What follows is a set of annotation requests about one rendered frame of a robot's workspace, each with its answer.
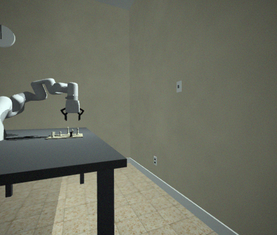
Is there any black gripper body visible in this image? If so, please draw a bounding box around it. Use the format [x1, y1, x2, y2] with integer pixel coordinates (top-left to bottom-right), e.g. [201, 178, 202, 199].
[65, 99, 80, 113]

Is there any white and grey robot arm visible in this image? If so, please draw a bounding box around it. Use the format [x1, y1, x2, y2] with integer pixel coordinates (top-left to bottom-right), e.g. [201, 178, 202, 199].
[0, 78, 78, 122]

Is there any chessboard with chess pieces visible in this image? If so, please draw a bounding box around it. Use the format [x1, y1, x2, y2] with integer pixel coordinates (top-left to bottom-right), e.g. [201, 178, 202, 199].
[46, 134, 83, 140]

